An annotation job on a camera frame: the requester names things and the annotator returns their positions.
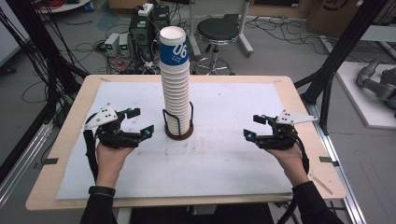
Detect black computer tower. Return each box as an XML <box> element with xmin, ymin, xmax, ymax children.
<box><xmin>128</xmin><ymin>5</ymin><xmax>171</xmax><ymax>63</ymax></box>

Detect cardboard box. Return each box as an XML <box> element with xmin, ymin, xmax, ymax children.
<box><xmin>305</xmin><ymin>0</ymin><xmax>396</xmax><ymax>39</ymax></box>

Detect white power strip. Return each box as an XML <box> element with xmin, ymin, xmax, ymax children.
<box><xmin>137</xmin><ymin>3</ymin><xmax>155</xmax><ymax>18</ymax></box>

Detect black metal frame with cables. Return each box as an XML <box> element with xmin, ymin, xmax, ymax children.
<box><xmin>0</xmin><ymin>0</ymin><xmax>90</xmax><ymax>185</ymax></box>

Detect white desk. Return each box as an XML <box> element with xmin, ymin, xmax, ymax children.
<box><xmin>360</xmin><ymin>24</ymin><xmax>396</xmax><ymax>60</ymax></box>

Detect black floor cables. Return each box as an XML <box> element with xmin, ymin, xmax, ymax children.
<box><xmin>245</xmin><ymin>16</ymin><xmax>329</xmax><ymax>58</ymax></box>

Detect stack of white paper cups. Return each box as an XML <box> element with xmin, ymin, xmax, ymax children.
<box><xmin>160</xmin><ymin>63</ymin><xmax>191</xmax><ymax>136</ymax></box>

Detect white table mat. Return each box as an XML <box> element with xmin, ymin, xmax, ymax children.
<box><xmin>55</xmin><ymin>81</ymin><xmax>294</xmax><ymax>201</ymax></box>

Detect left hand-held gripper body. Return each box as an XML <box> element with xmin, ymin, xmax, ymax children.
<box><xmin>83</xmin><ymin>104</ymin><xmax>142</xmax><ymax>149</ymax></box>

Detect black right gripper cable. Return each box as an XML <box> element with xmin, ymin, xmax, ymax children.
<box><xmin>276</xmin><ymin>133</ymin><xmax>311</xmax><ymax>224</ymax></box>

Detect blue and white paper cup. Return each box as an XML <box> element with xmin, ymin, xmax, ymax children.
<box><xmin>158</xmin><ymin>25</ymin><xmax>191</xmax><ymax>67</ymax></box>

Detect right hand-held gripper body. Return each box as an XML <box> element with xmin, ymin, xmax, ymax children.
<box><xmin>255</xmin><ymin>109</ymin><xmax>318</xmax><ymax>151</ymax></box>

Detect grey power supply box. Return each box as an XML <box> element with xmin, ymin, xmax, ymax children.
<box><xmin>119</xmin><ymin>33</ymin><xmax>132</xmax><ymax>58</ymax></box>
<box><xmin>104</xmin><ymin>32</ymin><xmax>121</xmax><ymax>57</ymax></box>

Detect person's left hand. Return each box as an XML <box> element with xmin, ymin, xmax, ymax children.
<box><xmin>94</xmin><ymin>141</ymin><xmax>135</xmax><ymax>188</ymax></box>

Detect person's right hand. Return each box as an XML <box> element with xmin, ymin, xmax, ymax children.
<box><xmin>264</xmin><ymin>144</ymin><xmax>310</xmax><ymax>188</ymax></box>

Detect black wristband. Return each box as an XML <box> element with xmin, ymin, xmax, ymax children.
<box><xmin>88</xmin><ymin>185</ymin><xmax>117</xmax><ymax>198</ymax></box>

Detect black round stool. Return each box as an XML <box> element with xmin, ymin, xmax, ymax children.
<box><xmin>195</xmin><ymin>17</ymin><xmax>241</xmax><ymax>77</ymax></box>

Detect white floor board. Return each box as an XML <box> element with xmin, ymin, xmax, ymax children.
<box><xmin>335</xmin><ymin>61</ymin><xmax>396</xmax><ymax>131</ymax></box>

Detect black wire cup holder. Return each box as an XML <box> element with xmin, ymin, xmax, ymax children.
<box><xmin>162</xmin><ymin>101</ymin><xmax>194</xmax><ymax>141</ymax></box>

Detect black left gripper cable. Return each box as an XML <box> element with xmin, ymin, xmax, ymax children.
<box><xmin>82</xmin><ymin>129</ymin><xmax>99</xmax><ymax>183</ymax></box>

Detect aluminium floor rail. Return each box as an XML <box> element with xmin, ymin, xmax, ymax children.
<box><xmin>304</xmin><ymin>102</ymin><xmax>369</xmax><ymax>224</ymax></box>
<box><xmin>0</xmin><ymin>120</ymin><xmax>54</xmax><ymax>210</ymax></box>

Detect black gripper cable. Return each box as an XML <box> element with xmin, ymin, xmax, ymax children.
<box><xmin>82</xmin><ymin>129</ymin><xmax>99</xmax><ymax>183</ymax></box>
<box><xmin>276</xmin><ymin>133</ymin><xmax>311</xmax><ymax>224</ymax></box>

